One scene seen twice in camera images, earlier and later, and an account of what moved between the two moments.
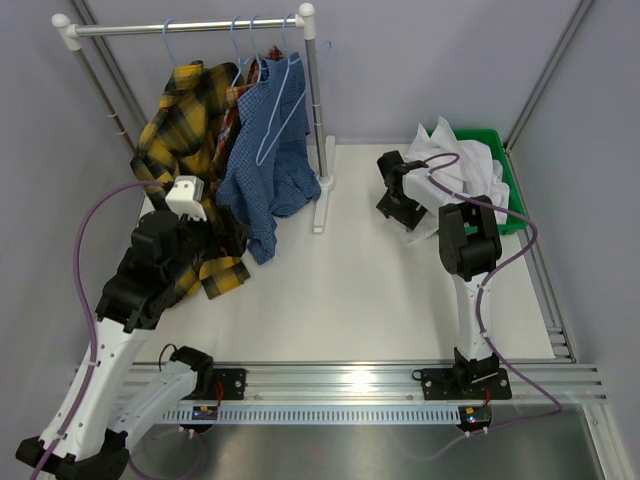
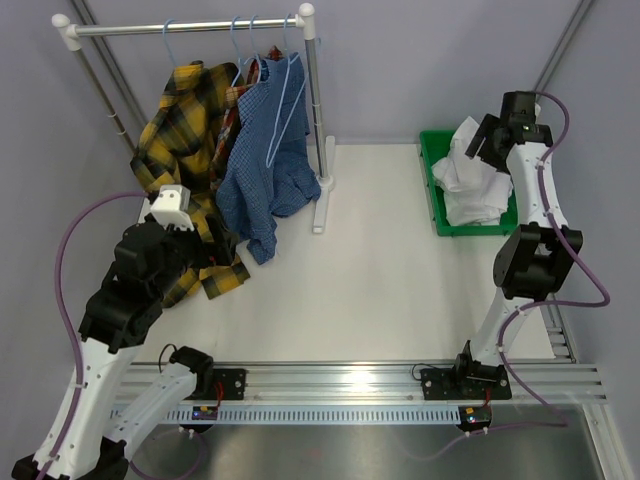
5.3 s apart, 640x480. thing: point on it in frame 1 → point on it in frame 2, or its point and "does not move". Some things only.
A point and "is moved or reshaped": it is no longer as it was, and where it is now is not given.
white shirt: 464,167 is moved or reshaped
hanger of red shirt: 236,48 does not move
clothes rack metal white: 67,35 does not move
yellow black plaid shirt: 179,143 does not move
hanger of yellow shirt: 165,41 does not move
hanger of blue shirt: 256,54 does not move
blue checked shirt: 270,170 does not move
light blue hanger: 259,162 is moved or reshaped
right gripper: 410,217 → 487,129
